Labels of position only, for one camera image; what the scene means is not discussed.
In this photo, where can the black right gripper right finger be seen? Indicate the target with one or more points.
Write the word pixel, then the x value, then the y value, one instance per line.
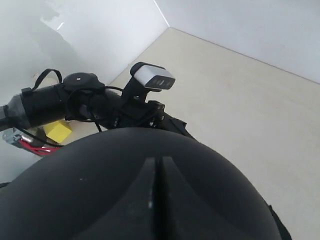
pixel 184 215

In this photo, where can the yellow block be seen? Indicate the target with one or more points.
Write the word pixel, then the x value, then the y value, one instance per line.
pixel 57 131

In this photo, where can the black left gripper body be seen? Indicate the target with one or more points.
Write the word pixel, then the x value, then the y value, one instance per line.
pixel 130 110

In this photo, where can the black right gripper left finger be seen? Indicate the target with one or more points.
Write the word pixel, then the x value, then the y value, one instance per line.
pixel 132 217

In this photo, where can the black helmet with visor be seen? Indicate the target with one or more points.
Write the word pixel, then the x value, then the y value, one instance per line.
pixel 64 195

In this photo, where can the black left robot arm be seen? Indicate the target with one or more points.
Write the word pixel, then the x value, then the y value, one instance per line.
pixel 82 97

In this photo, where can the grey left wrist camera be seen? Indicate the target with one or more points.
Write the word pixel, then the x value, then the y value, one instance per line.
pixel 152 77

